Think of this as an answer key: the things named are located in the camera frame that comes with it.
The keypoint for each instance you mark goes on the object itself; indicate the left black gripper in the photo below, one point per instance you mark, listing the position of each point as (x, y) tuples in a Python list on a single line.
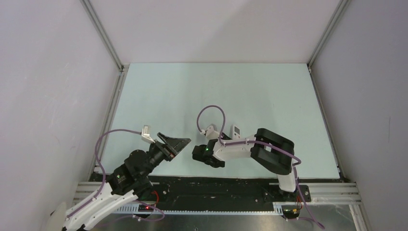
[(174, 146)]

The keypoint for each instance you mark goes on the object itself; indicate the white remote control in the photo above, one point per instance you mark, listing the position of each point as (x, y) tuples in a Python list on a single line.
[(236, 131)]

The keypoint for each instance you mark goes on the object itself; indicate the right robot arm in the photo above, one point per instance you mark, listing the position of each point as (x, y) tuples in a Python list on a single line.
[(272, 151)]

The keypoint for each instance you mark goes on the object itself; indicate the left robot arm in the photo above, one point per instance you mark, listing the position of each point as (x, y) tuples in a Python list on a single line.
[(127, 183)]

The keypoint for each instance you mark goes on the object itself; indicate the left controller board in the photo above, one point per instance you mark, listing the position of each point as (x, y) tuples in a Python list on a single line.
[(145, 208)]

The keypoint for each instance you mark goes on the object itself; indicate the controller board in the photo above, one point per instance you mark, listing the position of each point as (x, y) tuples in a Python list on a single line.
[(145, 208), (289, 214)]

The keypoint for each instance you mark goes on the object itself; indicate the right controller board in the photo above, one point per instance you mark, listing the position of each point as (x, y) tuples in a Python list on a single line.
[(289, 214)]

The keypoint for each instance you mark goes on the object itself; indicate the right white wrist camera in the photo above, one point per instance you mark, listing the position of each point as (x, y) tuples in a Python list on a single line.
[(210, 132)]

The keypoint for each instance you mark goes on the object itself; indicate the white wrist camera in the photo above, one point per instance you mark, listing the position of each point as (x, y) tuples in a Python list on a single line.
[(210, 132), (146, 135)]

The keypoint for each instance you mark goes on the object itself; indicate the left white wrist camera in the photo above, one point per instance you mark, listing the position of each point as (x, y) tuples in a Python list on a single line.
[(146, 135)]

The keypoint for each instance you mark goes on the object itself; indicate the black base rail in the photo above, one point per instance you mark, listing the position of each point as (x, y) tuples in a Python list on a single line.
[(220, 194)]

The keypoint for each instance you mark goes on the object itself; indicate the left aluminium frame profile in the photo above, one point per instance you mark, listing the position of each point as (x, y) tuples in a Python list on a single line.
[(98, 67)]

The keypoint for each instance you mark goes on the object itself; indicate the aluminium frame profile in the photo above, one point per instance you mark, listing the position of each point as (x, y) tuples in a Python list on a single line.
[(98, 67), (334, 92)]

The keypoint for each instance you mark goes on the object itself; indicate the grey slotted cable duct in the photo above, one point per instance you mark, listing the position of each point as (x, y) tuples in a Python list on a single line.
[(132, 209)]

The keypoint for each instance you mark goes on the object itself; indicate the right aluminium frame profile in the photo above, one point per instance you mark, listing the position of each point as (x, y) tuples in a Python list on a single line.
[(334, 92)]

